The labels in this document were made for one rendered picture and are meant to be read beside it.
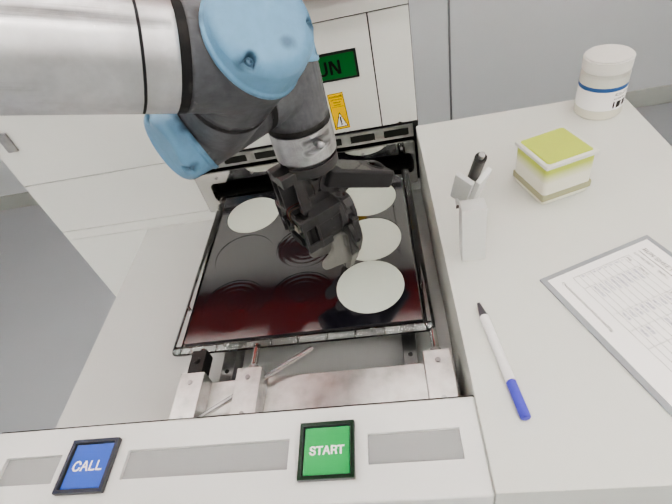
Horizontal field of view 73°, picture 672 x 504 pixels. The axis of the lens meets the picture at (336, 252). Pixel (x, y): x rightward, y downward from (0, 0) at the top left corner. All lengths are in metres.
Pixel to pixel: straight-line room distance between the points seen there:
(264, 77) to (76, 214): 0.88
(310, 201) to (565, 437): 0.37
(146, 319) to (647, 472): 0.75
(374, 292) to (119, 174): 0.60
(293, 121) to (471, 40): 2.00
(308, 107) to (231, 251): 0.38
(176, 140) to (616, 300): 0.48
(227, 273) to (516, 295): 0.45
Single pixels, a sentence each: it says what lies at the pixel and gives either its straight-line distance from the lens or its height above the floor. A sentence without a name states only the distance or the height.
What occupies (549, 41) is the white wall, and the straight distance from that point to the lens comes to 2.57.
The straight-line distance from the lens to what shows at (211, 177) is 0.95.
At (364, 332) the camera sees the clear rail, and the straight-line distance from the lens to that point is 0.62.
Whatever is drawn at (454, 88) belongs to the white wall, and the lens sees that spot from 2.53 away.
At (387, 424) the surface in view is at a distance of 0.49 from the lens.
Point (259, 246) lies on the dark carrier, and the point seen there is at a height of 0.90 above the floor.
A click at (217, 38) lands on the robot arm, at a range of 0.31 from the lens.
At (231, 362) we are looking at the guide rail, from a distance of 0.72.
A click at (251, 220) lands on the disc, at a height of 0.90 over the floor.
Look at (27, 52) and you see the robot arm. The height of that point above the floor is 1.34.
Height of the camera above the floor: 1.40
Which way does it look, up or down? 43 degrees down
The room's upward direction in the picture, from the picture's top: 15 degrees counter-clockwise
